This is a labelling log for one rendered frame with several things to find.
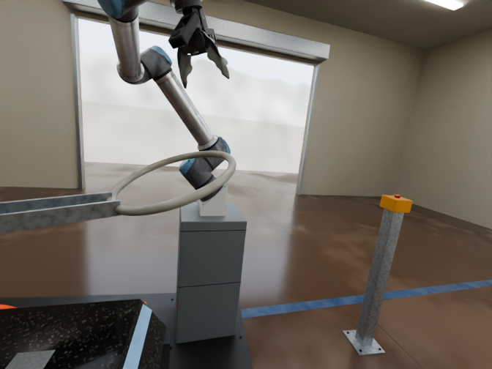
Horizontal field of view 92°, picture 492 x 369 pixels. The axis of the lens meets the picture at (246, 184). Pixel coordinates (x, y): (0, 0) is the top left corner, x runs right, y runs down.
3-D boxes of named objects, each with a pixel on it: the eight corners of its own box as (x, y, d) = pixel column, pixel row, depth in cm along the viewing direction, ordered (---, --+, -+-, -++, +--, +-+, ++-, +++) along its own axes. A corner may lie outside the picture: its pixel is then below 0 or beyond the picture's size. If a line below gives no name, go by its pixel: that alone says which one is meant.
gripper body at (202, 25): (220, 51, 71) (209, 2, 66) (206, 51, 64) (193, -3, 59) (198, 57, 74) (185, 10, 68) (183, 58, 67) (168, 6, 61)
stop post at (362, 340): (385, 353, 163) (425, 201, 141) (359, 356, 159) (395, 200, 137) (365, 329, 182) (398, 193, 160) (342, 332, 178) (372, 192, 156)
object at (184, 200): (132, 239, 61) (127, 230, 60) (96, 192, 97) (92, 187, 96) (263, 165, 87) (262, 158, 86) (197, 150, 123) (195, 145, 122)
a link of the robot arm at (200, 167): (191, 187, 159) (173, 167, 153) (209, 170, 164) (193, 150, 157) (197, 189, 145) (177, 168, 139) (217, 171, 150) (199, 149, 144)
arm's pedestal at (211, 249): (169, 299, 194) (173, 199, 176) (229, 293, 208) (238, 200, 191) (167, 353, 147) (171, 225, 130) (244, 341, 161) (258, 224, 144)
